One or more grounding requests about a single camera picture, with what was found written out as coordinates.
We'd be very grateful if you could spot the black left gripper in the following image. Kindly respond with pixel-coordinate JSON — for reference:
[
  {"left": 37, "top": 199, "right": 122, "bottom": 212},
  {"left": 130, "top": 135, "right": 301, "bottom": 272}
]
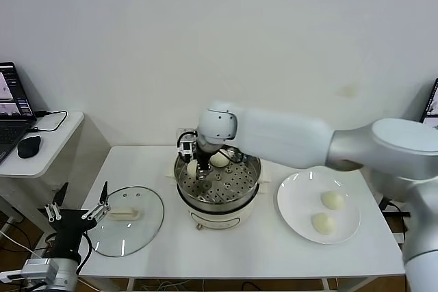
[{"left": 44, "top": 181, "right": 112, "bottom": 256}]

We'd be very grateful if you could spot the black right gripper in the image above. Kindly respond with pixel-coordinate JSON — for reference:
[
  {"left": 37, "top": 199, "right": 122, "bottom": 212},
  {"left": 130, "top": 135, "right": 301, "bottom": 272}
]
[{"left": 194, "top": 146, "right": 216, "bottom": 184}]

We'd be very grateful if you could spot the white steamed baozi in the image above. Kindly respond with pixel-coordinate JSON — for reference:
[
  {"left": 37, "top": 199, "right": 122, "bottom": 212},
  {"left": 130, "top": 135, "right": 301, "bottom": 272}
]
[
  {"left": 320, "top": 191, "right": 346, "bottom": 211},
  {"left": 186, "top": 159, "right": 200, "bottom": 180},
  {"left": 311, "top": 212, "right": 338, "bottom": 235},
  {"left": 209, "top": 151, "right": 229, "bottom": 168}
]

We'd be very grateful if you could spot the round glass pot lid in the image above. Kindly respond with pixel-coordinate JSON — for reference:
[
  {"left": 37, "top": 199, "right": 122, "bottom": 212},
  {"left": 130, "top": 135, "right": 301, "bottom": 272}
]
[{"left": 87, "top": 186, "right": 166, "bottom": 258}]

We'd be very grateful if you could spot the perforated steel steamer basket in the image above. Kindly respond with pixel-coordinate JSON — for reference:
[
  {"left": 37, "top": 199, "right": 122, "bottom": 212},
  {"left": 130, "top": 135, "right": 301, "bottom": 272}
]
[{"left": 174, "top": 141, "right": 263, "bottom": 210}]

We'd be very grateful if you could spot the cream electric cooker base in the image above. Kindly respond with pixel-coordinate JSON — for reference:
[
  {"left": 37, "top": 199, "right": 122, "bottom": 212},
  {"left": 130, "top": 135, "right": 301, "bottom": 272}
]
[{"left": 165, "top": 161, "right": 274, "bottom": 232}]

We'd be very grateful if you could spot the white side desk with mouse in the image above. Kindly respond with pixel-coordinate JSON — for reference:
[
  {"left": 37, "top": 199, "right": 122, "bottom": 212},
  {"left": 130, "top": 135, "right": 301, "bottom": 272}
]
[{"left": 0, "top": 111, "right": 86, "bottom": 248}]

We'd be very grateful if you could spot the white rectangular table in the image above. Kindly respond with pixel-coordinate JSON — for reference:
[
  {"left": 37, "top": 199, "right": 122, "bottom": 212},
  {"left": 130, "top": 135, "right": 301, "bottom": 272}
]
[{"left": 53, "top": 145, "right": 407, "bottom": 292}]

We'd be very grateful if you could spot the black computer mouse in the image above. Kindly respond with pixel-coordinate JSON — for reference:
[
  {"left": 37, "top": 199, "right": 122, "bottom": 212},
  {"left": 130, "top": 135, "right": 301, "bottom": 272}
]
[{"left": 17, "top": 135, "right": 42, "bottom": 159}]

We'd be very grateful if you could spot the large white plate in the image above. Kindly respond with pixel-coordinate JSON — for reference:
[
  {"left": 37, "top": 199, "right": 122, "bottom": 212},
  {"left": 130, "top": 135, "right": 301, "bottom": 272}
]
[{"left": 276, "top": 168, "right": 361, "bottom": 245}]

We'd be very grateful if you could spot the black laptop beside mouse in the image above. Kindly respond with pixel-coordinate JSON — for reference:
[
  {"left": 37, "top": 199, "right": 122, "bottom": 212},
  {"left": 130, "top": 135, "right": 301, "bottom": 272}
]
[{"left": 0, "top": 62, "right": 38, "bottom": 165}]

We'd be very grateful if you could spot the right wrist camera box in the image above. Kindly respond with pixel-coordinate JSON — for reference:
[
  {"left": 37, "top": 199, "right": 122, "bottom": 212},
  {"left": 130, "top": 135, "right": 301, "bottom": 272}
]
[{"left": 177, "top": 129, "right": 198, "bottom": 163}]

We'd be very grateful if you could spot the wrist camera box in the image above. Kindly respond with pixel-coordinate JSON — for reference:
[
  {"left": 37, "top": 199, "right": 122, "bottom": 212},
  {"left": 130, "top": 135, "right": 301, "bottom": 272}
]
[
  {"left": 177, "top": 129, "right": 198, "bottom": 163},
  {"left": 21, "top": 258, "right": 60, "bottom": 281}
]

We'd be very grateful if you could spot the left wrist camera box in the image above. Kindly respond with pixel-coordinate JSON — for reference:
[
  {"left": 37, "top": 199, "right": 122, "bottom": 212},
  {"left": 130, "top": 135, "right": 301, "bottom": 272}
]
[{"left": 21, "top": 258, "right": 60, "bottom": 281}]

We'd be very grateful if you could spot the black looped usb cable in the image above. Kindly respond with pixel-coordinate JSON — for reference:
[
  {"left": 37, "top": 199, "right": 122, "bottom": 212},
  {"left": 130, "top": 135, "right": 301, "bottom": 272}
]
[{"left": 27, "top": 109, "right": 68, "bottom": 134}]

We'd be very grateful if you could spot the black power adapter cable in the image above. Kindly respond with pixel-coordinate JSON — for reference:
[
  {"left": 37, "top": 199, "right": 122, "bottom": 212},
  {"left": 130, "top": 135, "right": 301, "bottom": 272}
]
[{"left": 380, "top": 198, "right": 401, "bottom": 211}]

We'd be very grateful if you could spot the dark laptop with thin cable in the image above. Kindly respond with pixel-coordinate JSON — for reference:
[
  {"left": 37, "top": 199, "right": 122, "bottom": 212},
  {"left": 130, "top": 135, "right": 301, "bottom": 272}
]
[{"left": 420, "top": 78, "right": 438, "bottom": 125}]

